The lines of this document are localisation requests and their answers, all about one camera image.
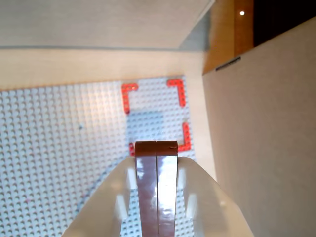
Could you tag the brown lego technic beam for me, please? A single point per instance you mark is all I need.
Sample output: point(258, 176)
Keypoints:
point(148, 197)

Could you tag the wide cardboard box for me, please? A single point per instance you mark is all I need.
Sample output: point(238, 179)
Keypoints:
point(271, 123)

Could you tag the grey lego baseplate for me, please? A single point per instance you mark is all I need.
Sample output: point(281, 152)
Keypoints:
point(49, 148)

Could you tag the plain cardboard box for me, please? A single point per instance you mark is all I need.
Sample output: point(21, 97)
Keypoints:
point(98, 22)

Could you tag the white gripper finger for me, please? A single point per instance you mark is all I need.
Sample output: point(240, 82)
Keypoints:
point(103, 202)
point(217, 209)

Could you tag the red L-shaped lego beam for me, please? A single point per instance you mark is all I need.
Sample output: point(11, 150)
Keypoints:
point(126, 98)
point(182, 93)
point(132, 149)
point(186, 135)

